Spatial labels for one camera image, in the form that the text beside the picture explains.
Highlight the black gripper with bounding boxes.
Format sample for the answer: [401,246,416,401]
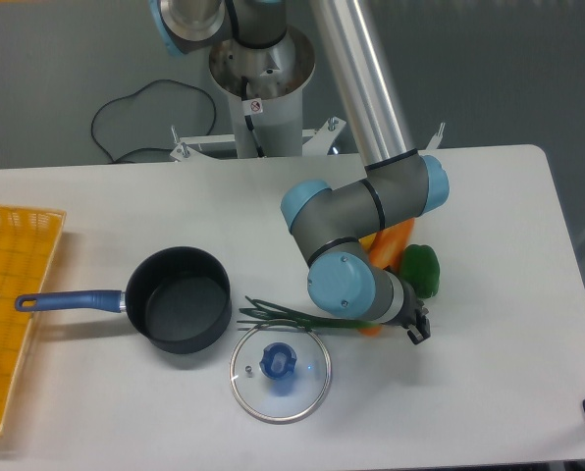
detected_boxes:
[395,280,431,344]

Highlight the green onion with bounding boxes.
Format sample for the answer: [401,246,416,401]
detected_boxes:
[239,296,382,334]

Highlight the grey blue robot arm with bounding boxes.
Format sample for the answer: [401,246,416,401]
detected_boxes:
[149,1,449,343]

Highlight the green bell pepper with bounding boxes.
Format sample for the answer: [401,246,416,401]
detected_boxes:
[399,244,441,299]

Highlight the orange carrot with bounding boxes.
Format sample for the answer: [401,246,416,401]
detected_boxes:
[367,219,414,326]

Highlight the yellow bell pepper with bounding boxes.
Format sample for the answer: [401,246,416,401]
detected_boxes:
[359,234,376,252]

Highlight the glass lid blue knob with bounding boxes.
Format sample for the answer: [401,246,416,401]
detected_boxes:
[229,319,333,425]

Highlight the yellow plastic basket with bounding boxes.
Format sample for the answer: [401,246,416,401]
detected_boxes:
[0,205,66,435]

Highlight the white metal mounting bracket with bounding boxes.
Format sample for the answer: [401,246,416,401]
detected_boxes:
[168,116,447,163]

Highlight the black saucepan blue handle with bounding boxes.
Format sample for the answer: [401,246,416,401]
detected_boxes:
[14,246,232,354]

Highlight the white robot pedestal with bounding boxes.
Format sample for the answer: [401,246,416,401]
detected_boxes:
[209,26,315,159]

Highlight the black cable on floor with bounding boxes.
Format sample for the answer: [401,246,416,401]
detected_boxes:
[90,79,218,164]

